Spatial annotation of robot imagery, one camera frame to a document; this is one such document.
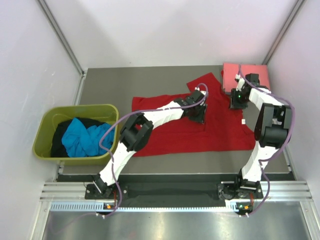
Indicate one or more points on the green plastic bin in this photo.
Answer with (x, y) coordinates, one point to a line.
(42, 146)

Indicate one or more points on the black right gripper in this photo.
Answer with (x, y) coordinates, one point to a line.
(233, 104)

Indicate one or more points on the black t shirt in bin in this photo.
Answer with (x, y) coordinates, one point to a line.
(57, 149)

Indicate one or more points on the aluminium corner post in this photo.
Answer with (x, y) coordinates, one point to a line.
(60, 35)
(289, 20)

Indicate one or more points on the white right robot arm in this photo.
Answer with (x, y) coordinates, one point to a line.
(271, 132)

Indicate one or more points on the red t shirt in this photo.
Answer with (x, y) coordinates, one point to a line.
(222, 80)
(222, 129)

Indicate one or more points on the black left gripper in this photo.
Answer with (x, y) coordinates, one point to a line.
(200, 118)

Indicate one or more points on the left aluminium corner post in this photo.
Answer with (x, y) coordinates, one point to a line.
(60, 35)

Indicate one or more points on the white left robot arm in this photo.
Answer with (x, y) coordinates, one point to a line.
(137, 131)

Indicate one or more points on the folded pink t shirt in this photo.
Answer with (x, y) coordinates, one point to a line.
(229, 71)

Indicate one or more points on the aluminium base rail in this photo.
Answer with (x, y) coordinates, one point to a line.
(67, 194)

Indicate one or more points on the folded red t shirt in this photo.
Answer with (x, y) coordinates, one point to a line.
(222, 80)

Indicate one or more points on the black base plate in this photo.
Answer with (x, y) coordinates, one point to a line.
(131, 190)

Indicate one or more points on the right aluminium corner post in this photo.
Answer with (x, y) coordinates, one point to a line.
(289, 20)

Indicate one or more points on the cyan t shirt in bin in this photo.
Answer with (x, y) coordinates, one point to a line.
(82, 136)

